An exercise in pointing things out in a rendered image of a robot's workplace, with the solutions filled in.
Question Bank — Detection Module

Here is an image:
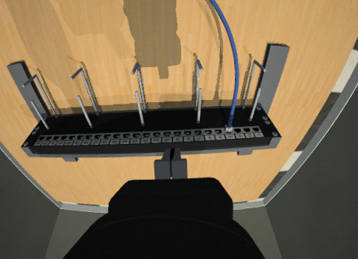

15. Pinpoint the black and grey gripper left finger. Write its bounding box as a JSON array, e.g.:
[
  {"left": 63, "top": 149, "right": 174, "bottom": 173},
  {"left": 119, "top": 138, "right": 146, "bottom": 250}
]
[{"left": 154, "top": 149, "right": 173, "bottom": 179}]

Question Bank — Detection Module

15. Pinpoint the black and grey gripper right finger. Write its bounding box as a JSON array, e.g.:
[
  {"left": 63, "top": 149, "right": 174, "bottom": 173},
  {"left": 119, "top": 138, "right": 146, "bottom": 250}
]
[{"left": 172, "top": 148, "right": 188, "bottom": 179}]

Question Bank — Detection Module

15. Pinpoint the black patch panel rack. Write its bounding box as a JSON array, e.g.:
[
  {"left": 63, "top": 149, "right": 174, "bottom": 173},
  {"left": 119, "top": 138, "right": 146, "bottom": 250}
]
[{"left": 7, "top": 44, "right": 290, "bottom": 162}]

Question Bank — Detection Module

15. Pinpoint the blue patch cord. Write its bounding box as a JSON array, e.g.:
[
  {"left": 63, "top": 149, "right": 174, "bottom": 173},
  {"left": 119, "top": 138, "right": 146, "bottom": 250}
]
[{"left": 210, "top": 0, "right": 239, "bottom": 120}]

